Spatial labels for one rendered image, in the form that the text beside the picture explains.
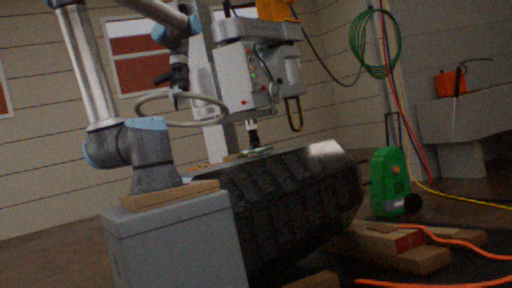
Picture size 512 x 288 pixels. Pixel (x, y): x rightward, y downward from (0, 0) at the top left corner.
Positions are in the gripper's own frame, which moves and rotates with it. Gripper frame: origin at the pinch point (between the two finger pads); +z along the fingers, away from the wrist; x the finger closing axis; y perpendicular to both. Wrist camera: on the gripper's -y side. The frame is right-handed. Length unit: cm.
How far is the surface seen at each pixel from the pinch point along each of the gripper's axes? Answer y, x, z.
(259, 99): 39, 69, -30
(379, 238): 112, 93, 54
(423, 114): 209, 289, -96
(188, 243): 18, -50, 68
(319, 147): 77, 91, -5
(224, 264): 30, -42, 75
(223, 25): 18, 48, -70
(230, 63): 22, 59, -50
